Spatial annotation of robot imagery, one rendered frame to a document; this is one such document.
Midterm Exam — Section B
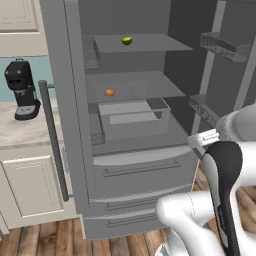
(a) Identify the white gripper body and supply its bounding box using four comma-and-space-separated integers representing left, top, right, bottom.
186, 129, 221, 150

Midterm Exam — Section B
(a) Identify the grey fridge drawer front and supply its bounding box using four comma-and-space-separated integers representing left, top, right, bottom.
88, 184, 195, 218
92, 145, 198, 202
82, 208, 169, 241

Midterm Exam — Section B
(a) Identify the grey fridge right door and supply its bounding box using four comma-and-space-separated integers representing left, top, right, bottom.
189, 0, 256, 135

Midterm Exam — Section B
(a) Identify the grey fridge door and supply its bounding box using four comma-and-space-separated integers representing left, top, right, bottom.
39, 0, 98, 214
189, 0, 256, 135

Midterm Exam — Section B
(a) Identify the clear fridge crisper drawer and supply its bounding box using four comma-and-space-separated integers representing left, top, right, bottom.
97, 96, 172, 141

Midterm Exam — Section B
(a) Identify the glass fridge shelf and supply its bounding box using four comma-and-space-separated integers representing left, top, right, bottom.
93, 33, 194, 55
85, 70, 186, 105

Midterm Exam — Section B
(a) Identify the grey fridge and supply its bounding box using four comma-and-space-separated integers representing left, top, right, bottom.
39, 0, 256, 241

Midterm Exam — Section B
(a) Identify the grey fridge left door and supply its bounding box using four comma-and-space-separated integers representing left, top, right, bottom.
39, 0, 98, 214

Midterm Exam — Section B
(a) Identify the clear door shelf bin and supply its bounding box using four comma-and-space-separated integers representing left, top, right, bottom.
88, 112, 106, 147
81, 35, 101, 71
199, 31, 253, 64

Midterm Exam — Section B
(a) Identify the cream base cupboard door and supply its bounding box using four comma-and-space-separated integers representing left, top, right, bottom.
0, 154, 74, 232

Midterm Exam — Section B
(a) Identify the black coffee machine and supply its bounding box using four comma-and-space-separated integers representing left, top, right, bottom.
3, 58, 42, 121

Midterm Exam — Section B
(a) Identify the grey drawer handle bar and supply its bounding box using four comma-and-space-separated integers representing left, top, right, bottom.
102, 158, 183, 179
105, 196, 164, 212
106, 213, 160, 229

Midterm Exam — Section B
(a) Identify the grey fridge door handle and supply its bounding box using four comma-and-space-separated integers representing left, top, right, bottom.
37, 79, 74, 203

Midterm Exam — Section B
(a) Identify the cream wall cupboard door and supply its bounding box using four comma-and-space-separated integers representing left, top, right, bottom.
0, 0, 50, 58

